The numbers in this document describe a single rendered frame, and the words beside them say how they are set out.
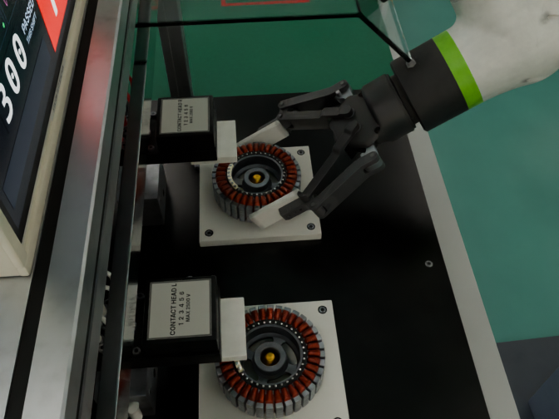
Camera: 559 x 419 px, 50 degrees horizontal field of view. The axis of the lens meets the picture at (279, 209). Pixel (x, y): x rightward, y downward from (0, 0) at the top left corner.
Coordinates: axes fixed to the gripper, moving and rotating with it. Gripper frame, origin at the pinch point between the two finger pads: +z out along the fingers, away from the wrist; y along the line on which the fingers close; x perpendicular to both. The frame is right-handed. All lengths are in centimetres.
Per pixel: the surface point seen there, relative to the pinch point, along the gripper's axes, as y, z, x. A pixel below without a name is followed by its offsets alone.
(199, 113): 0.9, -0.4, 13.2
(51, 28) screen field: -14.8, -4.4, 38.0
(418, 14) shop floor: 138, -35, -113
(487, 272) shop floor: 23, -16, -102
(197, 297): -22.2, 2.3, 14.8
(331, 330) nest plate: -21.2, -2.4, -3.9
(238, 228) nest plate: -5.4, 4.3, -0.1
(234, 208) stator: -4.3, 3.1, 2.3
